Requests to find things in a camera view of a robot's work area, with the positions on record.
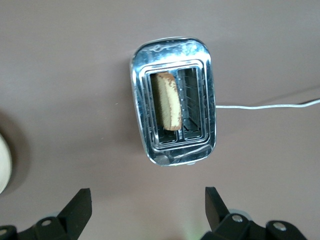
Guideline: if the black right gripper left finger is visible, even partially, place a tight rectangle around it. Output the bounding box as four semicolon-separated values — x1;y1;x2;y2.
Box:
0;188;93;240

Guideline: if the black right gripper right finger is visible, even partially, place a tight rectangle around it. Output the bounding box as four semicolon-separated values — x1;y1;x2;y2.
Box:
200;186;309;240

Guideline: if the round light wooden plate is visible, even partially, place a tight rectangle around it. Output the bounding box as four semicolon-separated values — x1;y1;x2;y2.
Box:
0;131;13;195

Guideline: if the brown bread slice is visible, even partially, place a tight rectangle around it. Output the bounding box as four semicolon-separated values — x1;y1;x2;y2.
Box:
152;71;183;132

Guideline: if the chrome and beige toaster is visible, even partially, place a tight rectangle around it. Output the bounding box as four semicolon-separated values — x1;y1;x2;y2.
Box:
129;36;217;167

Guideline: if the brown table cover sheet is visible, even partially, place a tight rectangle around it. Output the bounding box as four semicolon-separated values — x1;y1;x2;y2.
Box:
0;0;320;240

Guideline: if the white toaster power cable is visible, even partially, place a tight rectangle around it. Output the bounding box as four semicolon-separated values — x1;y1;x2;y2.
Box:
214;98;320;110

